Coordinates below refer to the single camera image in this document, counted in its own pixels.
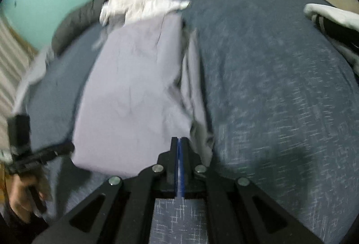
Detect grey zip jacket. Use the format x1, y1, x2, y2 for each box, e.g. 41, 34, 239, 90
72, 13, 213, 176

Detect person's left hand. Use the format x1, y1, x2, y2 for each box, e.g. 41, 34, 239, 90
9, 174, 47, 223

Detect light grey bed sheet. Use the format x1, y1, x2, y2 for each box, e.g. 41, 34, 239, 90
12, 45, 55, 115

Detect beige striped curtain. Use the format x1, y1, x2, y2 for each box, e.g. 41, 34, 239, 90
0, 15, 37, 149

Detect white crumpled garment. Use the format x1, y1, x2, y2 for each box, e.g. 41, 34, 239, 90
99, 0, 191, 26

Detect grey black striped garment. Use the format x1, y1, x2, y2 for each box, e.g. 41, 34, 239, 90
304, 3, 358, 76

